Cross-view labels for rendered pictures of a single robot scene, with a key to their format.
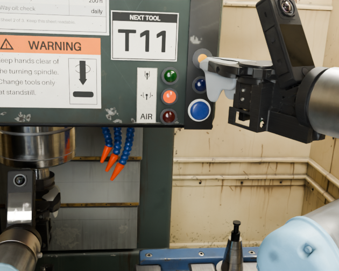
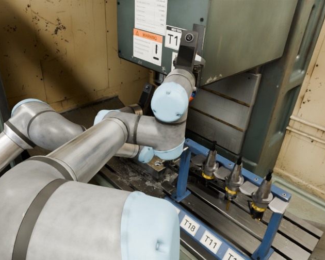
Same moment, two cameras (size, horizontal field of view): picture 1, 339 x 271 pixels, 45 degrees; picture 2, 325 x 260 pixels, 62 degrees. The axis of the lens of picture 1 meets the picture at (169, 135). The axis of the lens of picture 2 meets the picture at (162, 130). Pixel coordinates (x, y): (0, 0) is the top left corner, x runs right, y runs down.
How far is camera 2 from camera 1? 0.67 m
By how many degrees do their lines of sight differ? 47
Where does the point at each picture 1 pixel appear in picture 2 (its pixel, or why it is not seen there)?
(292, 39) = (184, 53)
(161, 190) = (260, 129)
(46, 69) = (146, 45)
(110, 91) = (163, 59)
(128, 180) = (241, 115)
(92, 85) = (158, 55)
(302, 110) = not seen: hidden behind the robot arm
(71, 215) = (211, 122)
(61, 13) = (151, 23)
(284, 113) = not seen: hidden behind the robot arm
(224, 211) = (324, 168)
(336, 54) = not seen: outside the picture
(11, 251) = (126, 109)
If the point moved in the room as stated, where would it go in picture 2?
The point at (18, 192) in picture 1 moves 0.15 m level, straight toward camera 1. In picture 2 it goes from (145, 92) to (125, 103)
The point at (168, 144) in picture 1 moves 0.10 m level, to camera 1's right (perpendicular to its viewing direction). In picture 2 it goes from (271, 103) to (288, 111)
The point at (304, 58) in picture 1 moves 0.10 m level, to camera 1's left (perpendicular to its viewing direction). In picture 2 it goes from (186, 63) to (162, 53)
